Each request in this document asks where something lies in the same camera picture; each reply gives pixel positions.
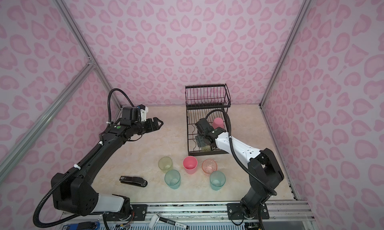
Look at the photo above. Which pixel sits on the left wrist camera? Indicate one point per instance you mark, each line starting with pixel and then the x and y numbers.
pixel 143 112

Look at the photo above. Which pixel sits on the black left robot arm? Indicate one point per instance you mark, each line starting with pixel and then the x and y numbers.
pixel 73 191

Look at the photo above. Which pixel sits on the orange translucent cup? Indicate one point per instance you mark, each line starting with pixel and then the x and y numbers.
pixel 209 166

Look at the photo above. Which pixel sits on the blue black tool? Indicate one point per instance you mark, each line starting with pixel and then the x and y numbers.
pixel 82 226

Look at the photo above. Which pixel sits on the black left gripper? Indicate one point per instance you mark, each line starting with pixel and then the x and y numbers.
pixel 156 126

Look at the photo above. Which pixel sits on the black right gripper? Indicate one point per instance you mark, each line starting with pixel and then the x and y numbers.
pixel 199 141

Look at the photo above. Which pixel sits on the yellow-green cup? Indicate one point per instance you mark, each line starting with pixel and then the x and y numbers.
pixel 165 164

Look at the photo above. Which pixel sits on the black stapler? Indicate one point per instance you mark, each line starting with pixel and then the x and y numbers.
pixel 134 181

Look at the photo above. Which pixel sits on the pink cup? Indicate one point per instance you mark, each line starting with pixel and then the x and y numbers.
pixel 190 164
pixel 218 123

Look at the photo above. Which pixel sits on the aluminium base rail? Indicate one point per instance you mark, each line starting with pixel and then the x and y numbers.
pixel 277 215

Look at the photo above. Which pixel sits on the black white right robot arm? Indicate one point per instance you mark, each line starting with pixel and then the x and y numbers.
pixel 262 166

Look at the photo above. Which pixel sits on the green cup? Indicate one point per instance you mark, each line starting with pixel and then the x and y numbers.
pixel 203 143

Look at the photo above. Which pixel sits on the pink cup front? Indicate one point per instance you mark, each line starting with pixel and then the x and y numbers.
pixel 190 164

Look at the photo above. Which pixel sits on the black wire dish rack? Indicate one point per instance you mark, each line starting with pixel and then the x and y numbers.
pixel 204 101

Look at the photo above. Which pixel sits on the teal cup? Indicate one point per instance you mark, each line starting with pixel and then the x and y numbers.
pixel 173 179
pixel 217 180

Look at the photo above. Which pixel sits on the black marker pen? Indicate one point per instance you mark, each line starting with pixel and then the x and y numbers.
pixel 157 218

